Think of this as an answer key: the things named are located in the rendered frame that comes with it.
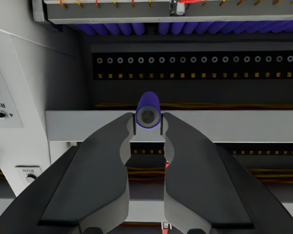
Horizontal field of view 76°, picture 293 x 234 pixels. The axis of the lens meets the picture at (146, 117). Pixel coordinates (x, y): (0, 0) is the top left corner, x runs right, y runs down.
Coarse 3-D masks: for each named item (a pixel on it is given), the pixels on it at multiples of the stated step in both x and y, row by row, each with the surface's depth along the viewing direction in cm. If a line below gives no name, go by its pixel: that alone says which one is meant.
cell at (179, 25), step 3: (174, 24) 27; (177, 24) 26; (180, 24) 26; (183, 24) 27; (171, 27) 30; (174, 27) 28; (177, 27) 28; (180, 27) 28; (171, 30) 31; (174, 30) 29; (177, 30) 29; (180, 30) 30; (174, 33) 31; (177, 33) 31
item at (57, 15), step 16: (96, 0) 21; (208, 0) 22; (224, 0) 21; (240, 0) 21; (256, 0) 22; (272, 0) 22; (288, 0) 22; (48, 16) 23; (64, 16) 23; (80, 16) 23; (96, 16) 23; (112, 16) 23; (128, 16) 23; (144, 16) 23; (160, 16) 23; (176, 16) 22; (192, 16) 22; (208, 16) 22; (224, 16) 22; (240, 16) 22; (256, 16) 22; (272, 16) 22; (288, 16) 22
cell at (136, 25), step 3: (132, 24) 27; (135, 24) 26; (138, 24) 26; (141, 24) 27; (135, 27) 28; (138, 27) 28; (141, 27) 28; (144, 27) 30; (135, 30) 29; (138, 30) 29; (141, 30) 30; (144, 30) 31; (138, 33) 31; (141, 33) 31
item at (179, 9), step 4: (176, 0) 18; (180, 0) 15; (184, 0) 13; (188, 0) 13; (192, 0) 13; (196, 0) 13; (200, 0) 13; (176, 4) 19; (180, 4) 19; (184, 4) 19; (176, 8) 19; (180, 8) 19; (184, 8) 19; (176, 12) 19; (180, 12) 19
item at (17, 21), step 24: (0, 0) 18; (24, 0) 22; (0, 24) 18; (24, 24) 22; (48, 24) 24; (72, 24) 32; (72, 48) 35; (96, 48) 36; (120, 48) 36; (144, 48) 36; (168, 48) 36; (192, 48) 36; (216, 48) 36; (240, 48) 36; (264, 48) 35; (288, 48) 35
